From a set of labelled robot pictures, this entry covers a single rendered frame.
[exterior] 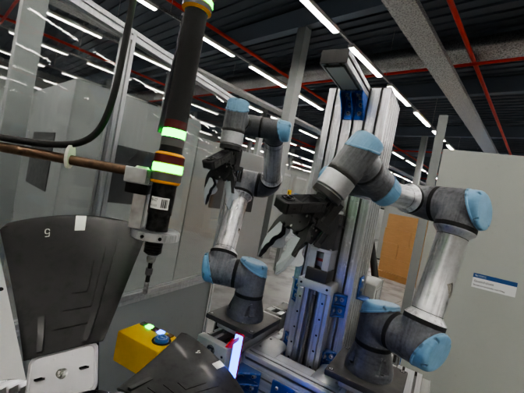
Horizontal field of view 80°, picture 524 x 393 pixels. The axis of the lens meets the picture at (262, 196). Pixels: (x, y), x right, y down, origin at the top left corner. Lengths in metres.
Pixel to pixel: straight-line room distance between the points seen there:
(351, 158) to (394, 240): 7.86
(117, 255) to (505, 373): 2.10
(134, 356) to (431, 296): 0.85
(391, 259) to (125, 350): 7.87
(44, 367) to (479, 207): 1.03
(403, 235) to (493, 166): 6.38
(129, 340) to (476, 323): 1.82
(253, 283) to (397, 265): 7.39
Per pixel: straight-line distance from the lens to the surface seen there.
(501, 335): 2.26
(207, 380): 0.72
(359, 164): 0.70
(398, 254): 8.53
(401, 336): 1.06
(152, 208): 0.48
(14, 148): 0.55
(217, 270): 1.28
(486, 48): 8.96
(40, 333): 0.59
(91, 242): 0.63
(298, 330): 1.33
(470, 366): 2.30
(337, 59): 1.09
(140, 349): 1.03
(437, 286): 1.05
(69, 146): 0.52
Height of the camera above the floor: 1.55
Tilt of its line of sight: 1 degrees down
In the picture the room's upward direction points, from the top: 11 degrees clockwise
